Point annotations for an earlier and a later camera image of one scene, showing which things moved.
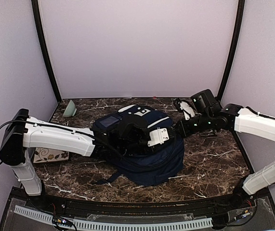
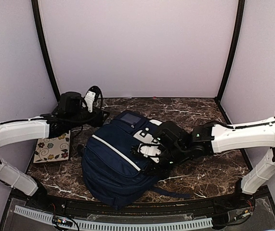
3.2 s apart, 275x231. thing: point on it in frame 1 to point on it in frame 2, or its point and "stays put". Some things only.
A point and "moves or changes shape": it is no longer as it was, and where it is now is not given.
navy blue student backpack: [152, 166] moves or changes shape
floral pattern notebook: [43, 155] stays put
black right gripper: [185, 132] to [163, 173]
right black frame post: [235, 43] stays put
